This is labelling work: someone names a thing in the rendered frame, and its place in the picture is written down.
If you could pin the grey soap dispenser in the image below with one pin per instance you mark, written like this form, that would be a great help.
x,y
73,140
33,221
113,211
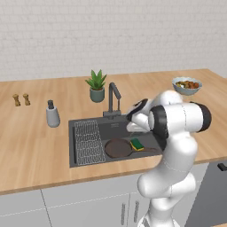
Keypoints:
x,y
53,116

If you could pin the green plant in grey pot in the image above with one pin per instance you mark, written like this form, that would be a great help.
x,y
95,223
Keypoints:
x,y
97,88

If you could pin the dark grey tap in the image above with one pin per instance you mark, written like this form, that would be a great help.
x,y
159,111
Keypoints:
x,y
112,100

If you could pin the bowl of fruit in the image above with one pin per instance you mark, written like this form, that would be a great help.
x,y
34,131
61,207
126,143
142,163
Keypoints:
x,y
187,85

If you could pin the white drawer front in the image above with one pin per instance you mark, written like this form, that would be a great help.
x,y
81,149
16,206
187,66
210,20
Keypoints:
x,y
20,202
88,190

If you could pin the grey dishwasher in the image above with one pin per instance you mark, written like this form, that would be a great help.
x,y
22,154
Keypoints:
x,y
208,198

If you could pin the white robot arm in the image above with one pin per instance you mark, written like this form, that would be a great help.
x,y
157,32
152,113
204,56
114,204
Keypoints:
x,y
174,139

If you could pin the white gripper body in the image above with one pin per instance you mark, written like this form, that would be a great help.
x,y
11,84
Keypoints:
x,y
135,127

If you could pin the brown shaker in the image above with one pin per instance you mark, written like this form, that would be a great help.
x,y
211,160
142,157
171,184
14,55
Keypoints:
x,y
27,99
17,100

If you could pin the dark grey sink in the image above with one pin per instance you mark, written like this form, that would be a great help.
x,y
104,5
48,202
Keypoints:
x,y
118,128

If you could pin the white cupboard door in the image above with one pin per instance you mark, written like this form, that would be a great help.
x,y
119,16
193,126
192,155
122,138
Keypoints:
x,y
88,212
23,220
143,211

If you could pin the green and yellow sponge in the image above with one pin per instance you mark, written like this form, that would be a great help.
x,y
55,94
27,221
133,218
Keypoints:
x,y
137,144

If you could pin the dark brown pan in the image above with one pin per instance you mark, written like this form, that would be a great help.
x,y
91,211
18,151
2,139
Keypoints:
x,y
117,148

